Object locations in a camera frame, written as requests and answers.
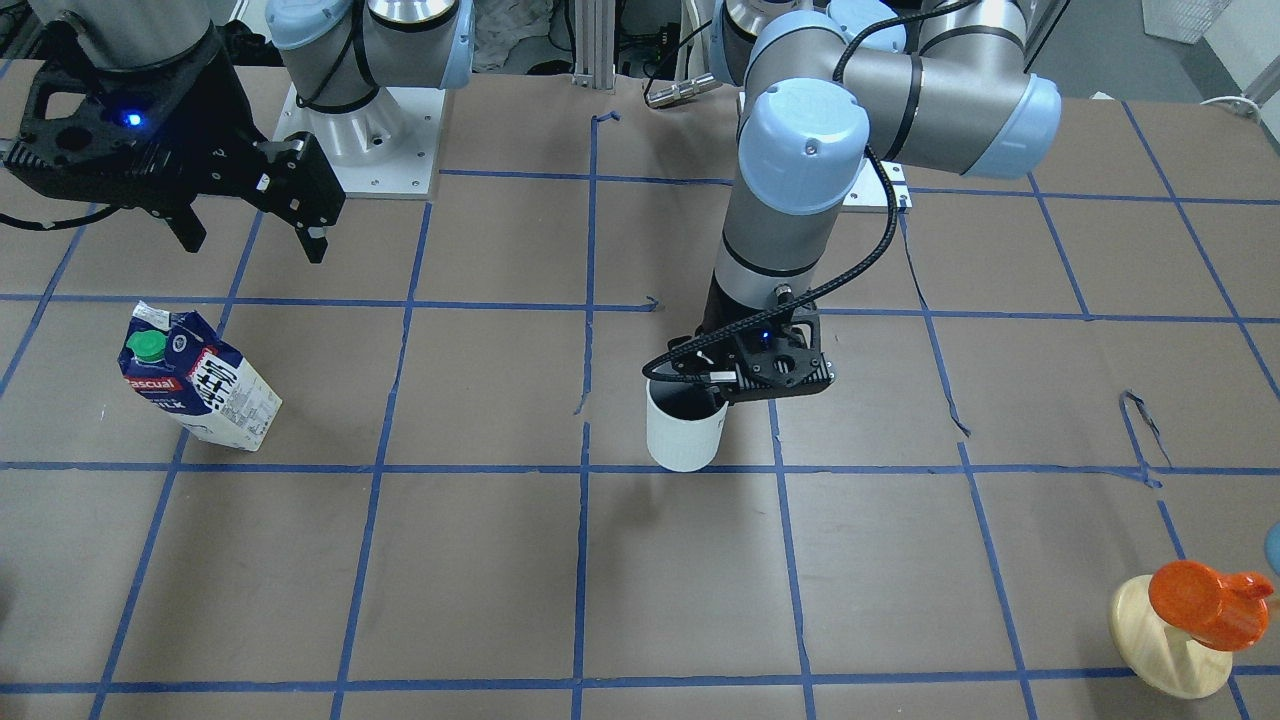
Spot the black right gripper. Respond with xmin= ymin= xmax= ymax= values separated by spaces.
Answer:
xmin=3 ymin=45 xmax=346 ymax=264

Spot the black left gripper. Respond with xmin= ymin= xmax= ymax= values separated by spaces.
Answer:
xmin=669 ymin=313 xmax=835 ymax=405

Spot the white cylindrical cup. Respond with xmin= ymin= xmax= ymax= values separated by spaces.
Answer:
xmin=645 ymin=380 xmax=730 ymax=471

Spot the blue white milk carton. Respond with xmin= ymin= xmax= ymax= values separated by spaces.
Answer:
xmin=118 ymin=301 xmax=282 ymax=452

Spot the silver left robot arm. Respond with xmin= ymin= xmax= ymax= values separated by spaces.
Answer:
xmin=643 ymin=1 xmax=1062 ymax=419

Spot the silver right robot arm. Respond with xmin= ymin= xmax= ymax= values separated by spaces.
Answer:
xmin=3 ymin=1 xmax=474 ymax=263

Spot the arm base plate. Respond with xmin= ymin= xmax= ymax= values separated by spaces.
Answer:
xmin=273 ymin=87 xmax=448 ymax=200

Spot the metal cable connector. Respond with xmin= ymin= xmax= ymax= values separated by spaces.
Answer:
xmin=644 ymin=73 xmax=723 ymax=110

